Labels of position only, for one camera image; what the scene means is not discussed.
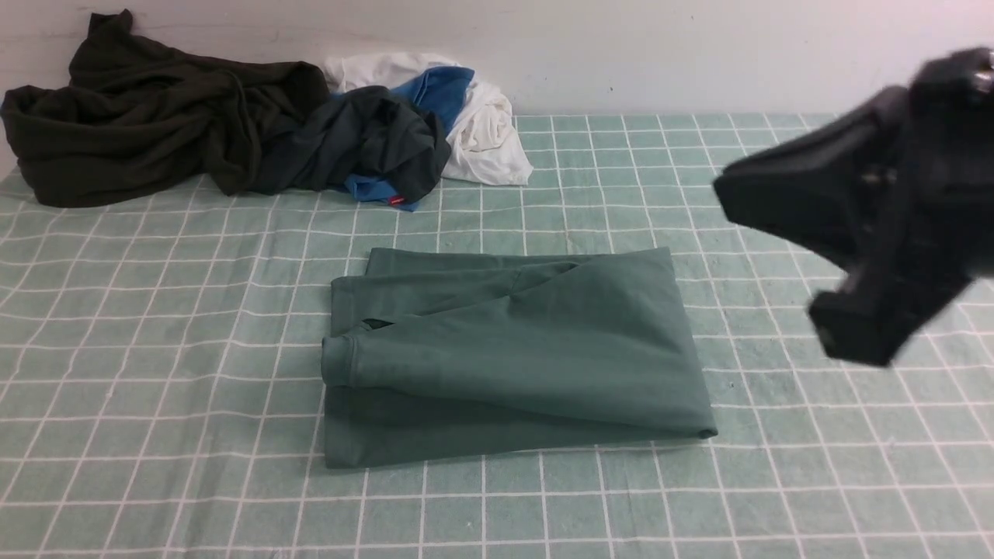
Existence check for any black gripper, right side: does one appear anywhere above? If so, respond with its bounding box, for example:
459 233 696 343
713 47 993 367

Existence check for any green long sleeve shirt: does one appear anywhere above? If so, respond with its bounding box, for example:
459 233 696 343
321 248 718 468

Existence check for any white crumpled garment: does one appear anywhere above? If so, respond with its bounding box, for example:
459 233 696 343
324 52 533 186

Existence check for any blue crumpled garment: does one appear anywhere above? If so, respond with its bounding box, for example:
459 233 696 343
337 66 475 212

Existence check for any dark grey crumpled garment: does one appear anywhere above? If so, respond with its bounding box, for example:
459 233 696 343
246 86 451 203

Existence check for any green checkered table cloth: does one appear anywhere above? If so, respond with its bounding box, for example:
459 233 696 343
1 113 992 558

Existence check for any dark olive crumpled garment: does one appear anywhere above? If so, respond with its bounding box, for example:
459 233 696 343
2 10 329 208

